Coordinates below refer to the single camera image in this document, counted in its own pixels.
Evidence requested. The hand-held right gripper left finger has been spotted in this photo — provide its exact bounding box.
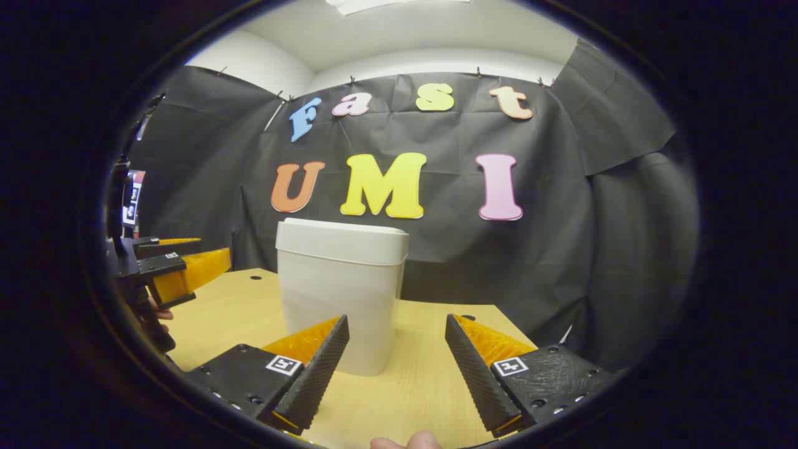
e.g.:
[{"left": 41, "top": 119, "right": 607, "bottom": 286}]
[{"left": 184, "top": 315, "right": 350, "bottom": 437}]

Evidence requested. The black backdrop cloth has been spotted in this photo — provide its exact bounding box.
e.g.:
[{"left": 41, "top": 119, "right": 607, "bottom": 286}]
[{"left": 125, "top": 37, "right": 700, "bottom": 375}]

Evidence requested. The computer monitor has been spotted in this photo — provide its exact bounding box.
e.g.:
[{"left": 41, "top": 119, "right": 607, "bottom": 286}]
[{"left": 122, "top": 170, "right": 147, "bottom": 228}]

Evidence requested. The white desktop garbage bin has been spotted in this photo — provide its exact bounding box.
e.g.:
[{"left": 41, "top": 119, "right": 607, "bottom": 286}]
[{"left": 276, "top": 218, "right": 410, "bottom": 377}]

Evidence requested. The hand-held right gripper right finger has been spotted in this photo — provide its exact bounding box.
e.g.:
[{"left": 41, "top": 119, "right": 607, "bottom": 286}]
[{"left": 445, "top": 314, "right": 615, "bottom": 438}]

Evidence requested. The wooden desktop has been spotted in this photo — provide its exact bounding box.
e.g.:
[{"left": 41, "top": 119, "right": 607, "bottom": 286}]
[{"left": 163, "top": 268, "right": 540, "bottom": 449}]

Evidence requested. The ceiling light panel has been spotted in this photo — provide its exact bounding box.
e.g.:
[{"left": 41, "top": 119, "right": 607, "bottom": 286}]
[{"left": 325, "top": 0, "right": 471, "bottom": 16}]

